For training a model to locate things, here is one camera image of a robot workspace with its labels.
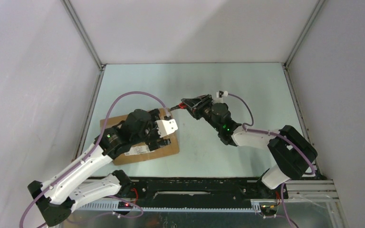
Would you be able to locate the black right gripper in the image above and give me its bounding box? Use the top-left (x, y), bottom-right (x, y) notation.
top-left (182, 95), bottom-right (222, 133)

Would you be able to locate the red black utility knife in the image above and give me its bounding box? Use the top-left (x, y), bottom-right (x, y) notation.
top-left (169, 102), bottom-right (191, 112)

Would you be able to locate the brown cardboard express box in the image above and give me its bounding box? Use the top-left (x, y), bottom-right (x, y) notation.
top-left (106, 108), bottom-right (180, 166)

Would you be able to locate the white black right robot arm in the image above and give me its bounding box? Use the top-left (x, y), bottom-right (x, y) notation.
top-left (173, 95), bottom-right (317, 199)

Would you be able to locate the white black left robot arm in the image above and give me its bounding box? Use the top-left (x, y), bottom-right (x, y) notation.
top-left (28, 109), bottom-right (178, 227)

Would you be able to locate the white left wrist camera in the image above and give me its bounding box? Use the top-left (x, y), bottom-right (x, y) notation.
top-left (155, 119), bottom-right (178, 138)

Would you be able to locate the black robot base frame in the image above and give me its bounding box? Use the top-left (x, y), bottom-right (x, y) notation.
top-left (75, 170), bottom-right (322, 219)

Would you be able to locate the aluminium right corner post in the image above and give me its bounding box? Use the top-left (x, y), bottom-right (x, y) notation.
top-left (283, 0), bottom-right (326, 69)

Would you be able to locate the aluminium corner post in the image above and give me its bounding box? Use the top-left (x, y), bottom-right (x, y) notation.
top-left (61, 0), bottom-right (104, 71)
top-left (283, 0), bottom-right (326, 69)

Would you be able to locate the aluminium left corner post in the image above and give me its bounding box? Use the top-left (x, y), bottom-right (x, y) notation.
top-left (61, 0), bottom-right (104, 71)

